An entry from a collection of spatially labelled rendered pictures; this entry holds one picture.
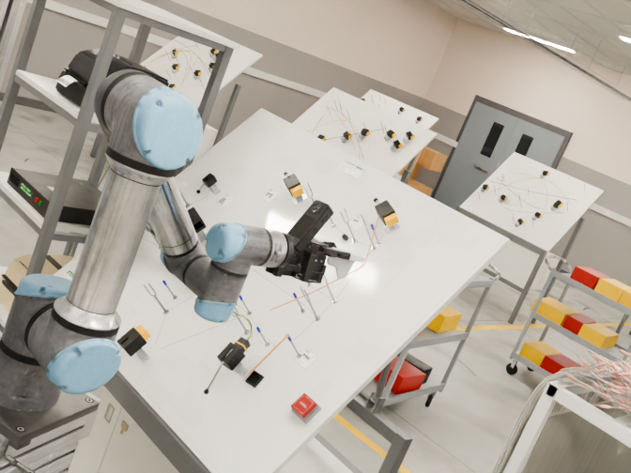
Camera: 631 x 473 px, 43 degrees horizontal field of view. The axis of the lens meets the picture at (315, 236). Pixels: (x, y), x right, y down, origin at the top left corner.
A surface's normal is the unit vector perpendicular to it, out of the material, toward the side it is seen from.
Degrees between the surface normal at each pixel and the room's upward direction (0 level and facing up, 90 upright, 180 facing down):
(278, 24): 90
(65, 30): 90
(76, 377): 98
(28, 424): 0
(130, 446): 90
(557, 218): 50
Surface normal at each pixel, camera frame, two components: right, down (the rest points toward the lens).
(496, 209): -0.25, -0.64
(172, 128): 0.66, 0.29
